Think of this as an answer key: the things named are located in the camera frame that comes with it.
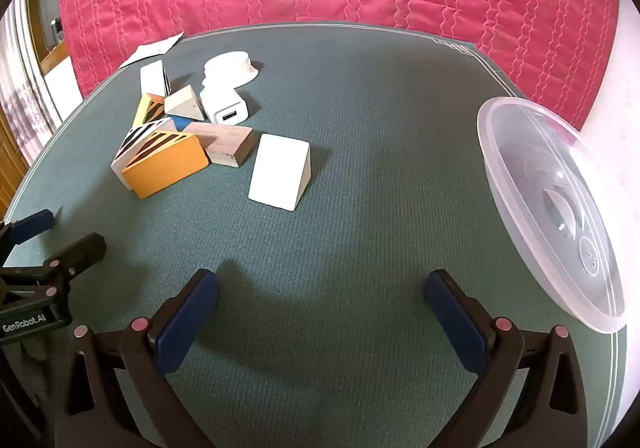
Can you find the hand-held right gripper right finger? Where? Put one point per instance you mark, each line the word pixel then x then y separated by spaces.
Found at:
pixel 455 323

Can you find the wooden door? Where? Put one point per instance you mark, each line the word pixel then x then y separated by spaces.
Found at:
pixel 10 163

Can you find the brown wooden block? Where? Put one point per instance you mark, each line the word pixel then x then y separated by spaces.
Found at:
pixel 227 143

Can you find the white wedge block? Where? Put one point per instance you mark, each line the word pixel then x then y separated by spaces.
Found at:
pixel 277 173

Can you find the white block with striped end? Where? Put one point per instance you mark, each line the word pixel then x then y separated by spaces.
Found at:
pixel 151 78

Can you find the large orange striped block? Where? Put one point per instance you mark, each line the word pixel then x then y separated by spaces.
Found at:
pixel 165 170

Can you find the plain wooden triangular block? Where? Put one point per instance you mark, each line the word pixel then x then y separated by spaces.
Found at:
pixel 182 103

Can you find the green table mat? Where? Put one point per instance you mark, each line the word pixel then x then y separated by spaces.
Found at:
pixel 375 128

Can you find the small dark object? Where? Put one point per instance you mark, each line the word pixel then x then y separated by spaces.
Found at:
pixel 56 30

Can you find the clear plastic bowl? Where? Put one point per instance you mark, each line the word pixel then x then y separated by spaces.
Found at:
pixel 550 208

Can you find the white triangular striped block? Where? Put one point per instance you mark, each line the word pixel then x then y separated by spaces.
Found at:
pixel 131 140

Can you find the small orange striped block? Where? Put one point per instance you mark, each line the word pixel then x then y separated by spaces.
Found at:
pixel 147 110

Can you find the blue wooden block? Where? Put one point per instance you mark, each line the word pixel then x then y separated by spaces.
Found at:
pixel 181 124

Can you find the white bedside cabinet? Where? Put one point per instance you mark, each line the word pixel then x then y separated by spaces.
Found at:
pixel 62 88

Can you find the white paper sheet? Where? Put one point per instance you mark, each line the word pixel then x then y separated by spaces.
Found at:
pixel 152 50

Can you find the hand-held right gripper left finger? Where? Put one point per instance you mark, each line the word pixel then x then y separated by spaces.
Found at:
pixel 185 323

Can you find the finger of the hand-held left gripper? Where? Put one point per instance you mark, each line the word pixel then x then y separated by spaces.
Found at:
pixel 30 224
pixel 80 252

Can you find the white plastic screw cap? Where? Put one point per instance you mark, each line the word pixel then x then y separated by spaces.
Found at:
pixel 227 65

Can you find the white usb charger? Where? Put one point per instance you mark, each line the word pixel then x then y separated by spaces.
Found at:
pixel 222 103

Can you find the white patterned curtain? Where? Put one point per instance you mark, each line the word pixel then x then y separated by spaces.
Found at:
pixel 20 78

